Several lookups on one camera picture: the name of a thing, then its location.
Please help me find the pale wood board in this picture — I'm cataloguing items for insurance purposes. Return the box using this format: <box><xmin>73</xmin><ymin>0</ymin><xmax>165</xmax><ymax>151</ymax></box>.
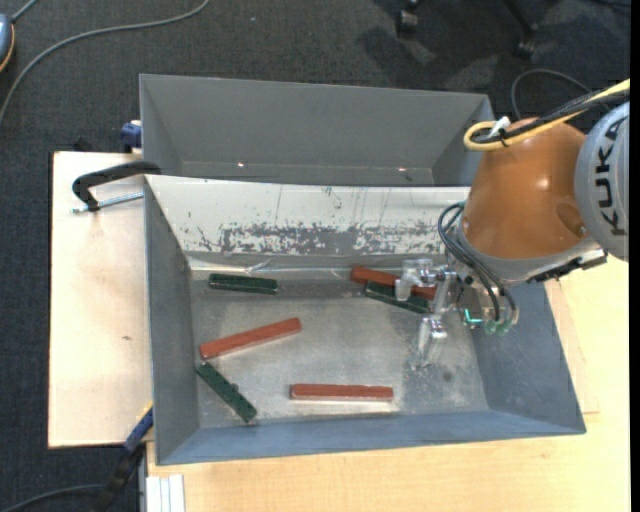
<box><xmin>47</xmin><ymin>150</ymin><xmax>154</xmax><ymax>449</ymax></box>

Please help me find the red-brown flat block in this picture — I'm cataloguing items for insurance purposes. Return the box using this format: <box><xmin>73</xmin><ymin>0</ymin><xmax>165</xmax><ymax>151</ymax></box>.
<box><xmin>349</xmin><ymin>265</ymin><xmax>439</xmax><ymax>302</ymax></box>
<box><xmin>288</xmin><ymin>382</ymin><xmax>395</xmax><ymax>403</ymax></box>
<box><xmin>198</xmin><ymin>316</ymin><xmax>304</xmax><ymax>363</ymax></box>

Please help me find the dark green flat block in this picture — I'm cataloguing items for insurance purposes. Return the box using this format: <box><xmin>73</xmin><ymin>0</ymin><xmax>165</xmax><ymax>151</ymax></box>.
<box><xmin>195</xmin><ymin>361</ymin><xmax>259</xmax><ymax>426</ymax></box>
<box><xmin>207</xmin><ymin>272</ymin><xmax>280</xmax><ymax>297</ymax></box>
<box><xmin>363</xmin><ymin>280</ymin><xmax>433</xmax><ymax>316</ymax></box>

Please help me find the grey metal bin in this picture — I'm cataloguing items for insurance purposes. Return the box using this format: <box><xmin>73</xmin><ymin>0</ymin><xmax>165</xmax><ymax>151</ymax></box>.
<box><xmin>138</xmin><ymin>73</ymin><xmax>588</xmax><ymax>467</ymax></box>

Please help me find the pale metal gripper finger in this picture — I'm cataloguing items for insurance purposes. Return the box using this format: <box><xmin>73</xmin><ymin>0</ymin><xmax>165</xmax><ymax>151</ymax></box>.
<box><xmin>395</xmin><ymin>258</ymin><xmax>438</xmax><ymax>302</ymax></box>
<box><xmin>416</xmin><ymin>316</ymin><xmax>449</xmax><ymax>371</ymax></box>

